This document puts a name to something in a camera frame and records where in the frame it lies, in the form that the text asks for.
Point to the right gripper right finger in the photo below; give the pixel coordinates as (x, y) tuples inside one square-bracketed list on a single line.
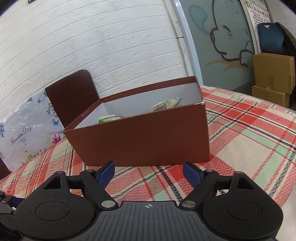
[(232, 207)]

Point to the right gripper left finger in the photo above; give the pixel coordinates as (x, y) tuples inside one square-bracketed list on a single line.
[(66, 207)]

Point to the green carton box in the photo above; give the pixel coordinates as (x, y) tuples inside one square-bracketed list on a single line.
[(108, 118)]

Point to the green cracker snack packet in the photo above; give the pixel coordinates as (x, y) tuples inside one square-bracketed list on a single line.
[(166, 104)]

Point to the white floral plastic bag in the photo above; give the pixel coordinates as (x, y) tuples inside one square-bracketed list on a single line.
[(29, 130)]

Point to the brown wooden headboard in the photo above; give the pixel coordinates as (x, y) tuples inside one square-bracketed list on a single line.
[(70, 96)]

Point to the lower cardboard box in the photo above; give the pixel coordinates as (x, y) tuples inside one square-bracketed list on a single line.
[(274, 96)]

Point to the upper cardboard box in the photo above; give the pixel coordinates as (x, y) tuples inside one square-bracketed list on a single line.
[(274, 71)]

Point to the blue chair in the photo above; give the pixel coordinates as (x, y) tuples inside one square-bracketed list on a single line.
[(271, 38)]

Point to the glass door with cartoon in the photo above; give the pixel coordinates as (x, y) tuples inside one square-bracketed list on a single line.
[(223, 43)]

